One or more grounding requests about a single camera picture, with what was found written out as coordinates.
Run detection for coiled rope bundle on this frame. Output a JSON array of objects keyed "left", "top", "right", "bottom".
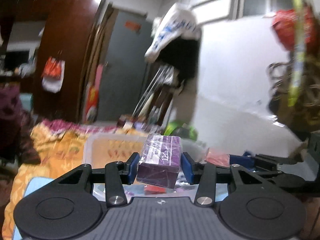
[{"left": 266, "top": 61, "right": 320, "bottom": 106}]

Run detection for green white plastic bag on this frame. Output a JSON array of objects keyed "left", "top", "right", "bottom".
[{"left": 163, "top": 120, "right": 198, "bottom": 141}]

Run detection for metal crutches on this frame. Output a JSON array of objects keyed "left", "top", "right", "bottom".
[{"left": 132, "top": 65, "right": 174, "bottom": 118}]

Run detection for maroon clothing pile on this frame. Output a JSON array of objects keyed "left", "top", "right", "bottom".
[{"left": 1, "top": 85, "right": 41, "bottom": 165}]

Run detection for white plastic laundry basket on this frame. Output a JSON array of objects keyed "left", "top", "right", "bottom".
[{"left": 82, "top": 133, "right": 207, "bottom": 168}]

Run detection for purple box with barcode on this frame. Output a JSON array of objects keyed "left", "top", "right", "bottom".
[{"left": 136, "top": 134, "right": 182, "bottom": 189}]

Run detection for dark red wooden wardrobe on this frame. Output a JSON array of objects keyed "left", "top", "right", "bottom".
[{"left": 1, "top": 0, "right": 106, "bottom": 122}]

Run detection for white hat blue letters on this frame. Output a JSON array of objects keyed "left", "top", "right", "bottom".
[{"left": 144, "top": 3, "right": 201, "bottom": 63}]

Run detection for black hanging garment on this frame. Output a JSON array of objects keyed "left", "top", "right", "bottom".
[{"left": 156, "top": 37, "right": 200, "bottom": 82}]

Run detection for grey door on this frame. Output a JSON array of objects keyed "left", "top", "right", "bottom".
[{"left": 97, "top": 10, "right": 152, "bottom": 121}]

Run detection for pink packet red characters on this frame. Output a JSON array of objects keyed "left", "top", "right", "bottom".
[{"left": 205, "top": 147, "right": 230, "bottom": 167}]

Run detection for yellow floral blanket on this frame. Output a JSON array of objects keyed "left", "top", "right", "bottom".
[{"left": 2, "top": 124, "right": 147, "bottom": 239}]

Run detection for orange white hanging bag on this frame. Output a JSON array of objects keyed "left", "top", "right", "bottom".
[{"left": 41, "top": 56, "right": 65, "bottom": 94}]

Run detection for red hanging bag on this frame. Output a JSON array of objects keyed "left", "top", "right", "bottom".
[{"left": 272, "top": 7, "right": 319, "bottom": 54}]

